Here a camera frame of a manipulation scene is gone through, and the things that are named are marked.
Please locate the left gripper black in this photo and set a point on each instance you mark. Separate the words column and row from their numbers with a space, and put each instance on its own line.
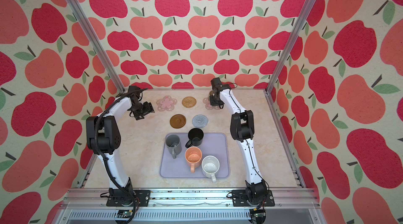
column 148, row 108

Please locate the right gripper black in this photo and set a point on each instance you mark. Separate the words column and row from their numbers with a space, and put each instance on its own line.
column 212, row 102

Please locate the pink flower coaster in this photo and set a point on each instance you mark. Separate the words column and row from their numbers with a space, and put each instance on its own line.
column 167, row 103
column 208, row 105

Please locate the grey round knitted coaster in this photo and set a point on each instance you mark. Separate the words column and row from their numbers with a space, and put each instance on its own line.
column 200, row 121

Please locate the woven rattan round coaster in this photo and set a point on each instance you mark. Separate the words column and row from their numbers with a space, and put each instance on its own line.
column 189, row 102

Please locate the brown round coaster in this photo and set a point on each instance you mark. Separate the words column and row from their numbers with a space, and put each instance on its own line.
column 178, row 121

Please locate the grey mug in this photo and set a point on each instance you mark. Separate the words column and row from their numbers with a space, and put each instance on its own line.
column 173, row 143

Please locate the white mug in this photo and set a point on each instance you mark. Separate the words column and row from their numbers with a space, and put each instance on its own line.
column 210, row 166

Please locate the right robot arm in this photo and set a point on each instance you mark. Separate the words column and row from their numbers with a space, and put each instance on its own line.
column 242, row 130

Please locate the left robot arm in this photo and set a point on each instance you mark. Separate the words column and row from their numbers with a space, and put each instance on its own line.
column 104, row 139

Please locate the black mug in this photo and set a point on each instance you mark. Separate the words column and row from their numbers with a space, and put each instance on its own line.
column 195, row 137

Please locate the lavender silicone tray mat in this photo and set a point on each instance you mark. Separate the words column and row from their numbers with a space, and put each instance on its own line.
column 214, row 144

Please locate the orange mug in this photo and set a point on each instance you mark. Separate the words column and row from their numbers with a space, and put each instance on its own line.
column 193, row 157

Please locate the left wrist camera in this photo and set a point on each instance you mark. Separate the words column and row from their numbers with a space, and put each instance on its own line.
column 134, row 92

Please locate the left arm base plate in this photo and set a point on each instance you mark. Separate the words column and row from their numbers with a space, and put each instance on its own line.
column 143, row 197

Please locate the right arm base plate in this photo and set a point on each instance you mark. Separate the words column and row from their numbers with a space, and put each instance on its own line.
column 240, row 199

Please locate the front aluminium rail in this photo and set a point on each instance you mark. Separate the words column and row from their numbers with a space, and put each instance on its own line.
column 190, row 205

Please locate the left aluminium frame post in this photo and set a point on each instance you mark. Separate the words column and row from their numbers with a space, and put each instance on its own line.
column 95, row 43

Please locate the aluminium frame post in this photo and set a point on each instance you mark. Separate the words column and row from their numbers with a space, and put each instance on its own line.
column 298, row 26
column 95, row 43

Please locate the right aluminium frame post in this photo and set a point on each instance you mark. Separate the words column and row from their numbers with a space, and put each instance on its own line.
column 298, row 26

